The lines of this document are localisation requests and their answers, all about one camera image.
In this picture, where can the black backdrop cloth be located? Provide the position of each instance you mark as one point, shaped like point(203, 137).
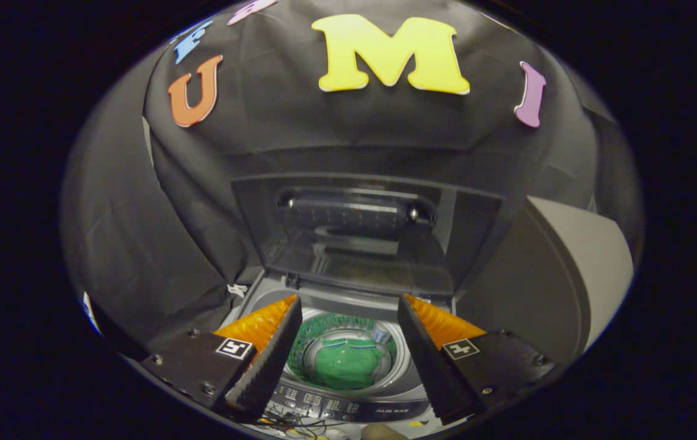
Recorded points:
point(201, 201)

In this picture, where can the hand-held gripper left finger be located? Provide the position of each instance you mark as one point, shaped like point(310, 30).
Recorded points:
point(272, 360)

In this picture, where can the grey washing machine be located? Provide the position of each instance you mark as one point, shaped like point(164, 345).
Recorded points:
point(348, 403)

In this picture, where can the grey cabinet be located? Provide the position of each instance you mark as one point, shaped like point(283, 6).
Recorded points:
point(574, 275)

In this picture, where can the green polo shirt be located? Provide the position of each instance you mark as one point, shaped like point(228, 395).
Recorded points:
point(348, 366)

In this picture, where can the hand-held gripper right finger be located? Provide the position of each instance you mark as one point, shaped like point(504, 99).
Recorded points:
point(430, 363)

